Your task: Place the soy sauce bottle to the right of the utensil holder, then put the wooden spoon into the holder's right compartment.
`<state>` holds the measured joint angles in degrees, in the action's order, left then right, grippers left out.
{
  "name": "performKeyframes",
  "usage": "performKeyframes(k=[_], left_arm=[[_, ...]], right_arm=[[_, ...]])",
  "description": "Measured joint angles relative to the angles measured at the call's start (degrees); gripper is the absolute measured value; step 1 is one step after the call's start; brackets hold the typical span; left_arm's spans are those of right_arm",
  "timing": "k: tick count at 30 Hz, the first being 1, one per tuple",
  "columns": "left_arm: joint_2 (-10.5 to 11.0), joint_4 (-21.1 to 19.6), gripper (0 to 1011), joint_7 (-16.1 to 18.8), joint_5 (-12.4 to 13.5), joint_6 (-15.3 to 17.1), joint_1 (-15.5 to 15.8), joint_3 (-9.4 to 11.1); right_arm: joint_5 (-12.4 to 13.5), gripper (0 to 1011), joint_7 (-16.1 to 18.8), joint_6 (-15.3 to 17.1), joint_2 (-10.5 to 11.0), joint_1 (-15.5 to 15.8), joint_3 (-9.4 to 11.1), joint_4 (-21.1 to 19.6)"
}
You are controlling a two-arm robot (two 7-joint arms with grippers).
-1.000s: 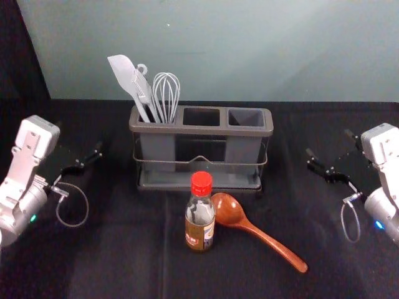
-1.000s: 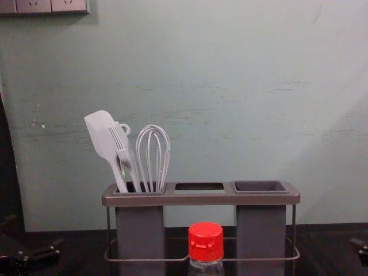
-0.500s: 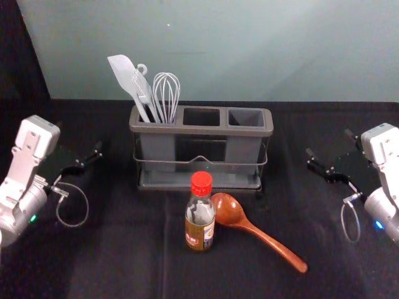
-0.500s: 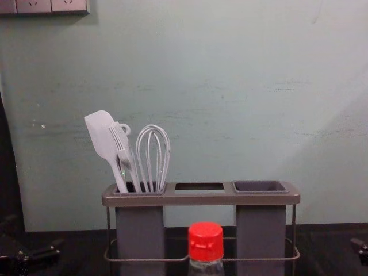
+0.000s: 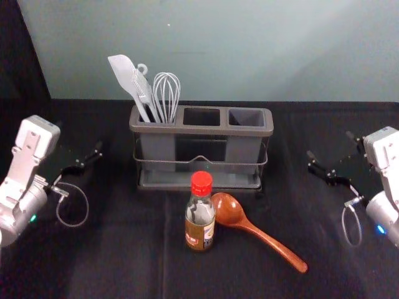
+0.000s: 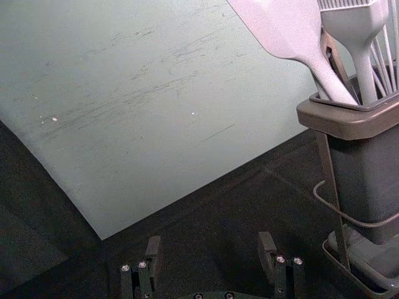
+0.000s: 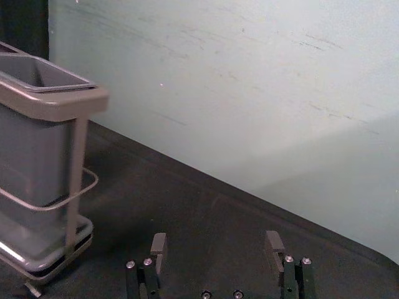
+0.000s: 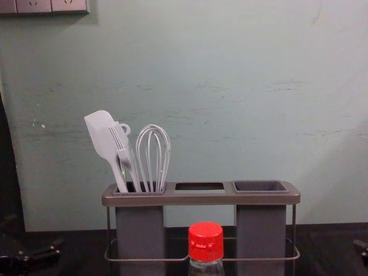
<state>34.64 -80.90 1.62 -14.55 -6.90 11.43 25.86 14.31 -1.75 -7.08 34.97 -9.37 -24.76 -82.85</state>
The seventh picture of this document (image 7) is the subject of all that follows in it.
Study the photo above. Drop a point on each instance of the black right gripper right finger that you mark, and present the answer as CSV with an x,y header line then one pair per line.
x,y
290,271

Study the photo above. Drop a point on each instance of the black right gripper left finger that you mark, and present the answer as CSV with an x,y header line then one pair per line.
x,y
152,268

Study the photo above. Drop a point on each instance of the black table cloth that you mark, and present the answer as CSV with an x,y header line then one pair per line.
x,y
218,218

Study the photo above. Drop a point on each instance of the grey plastic drip tray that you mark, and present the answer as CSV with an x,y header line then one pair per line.
x,y
40,246

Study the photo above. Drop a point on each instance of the grey plastic bin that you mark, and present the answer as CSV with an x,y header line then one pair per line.
x,y
34,146

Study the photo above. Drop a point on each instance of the black rack with steel bars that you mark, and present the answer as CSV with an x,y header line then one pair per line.
x,y
81,102

